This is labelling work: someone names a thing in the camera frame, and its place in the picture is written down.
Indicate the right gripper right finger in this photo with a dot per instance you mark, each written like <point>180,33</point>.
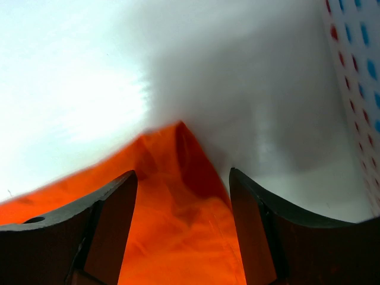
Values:
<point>282,243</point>

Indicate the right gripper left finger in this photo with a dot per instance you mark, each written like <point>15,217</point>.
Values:
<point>82,242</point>

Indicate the orange t shirt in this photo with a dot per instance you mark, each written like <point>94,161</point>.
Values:
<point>182,231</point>

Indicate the white laundry basket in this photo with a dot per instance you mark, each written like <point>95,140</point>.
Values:
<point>352,29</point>

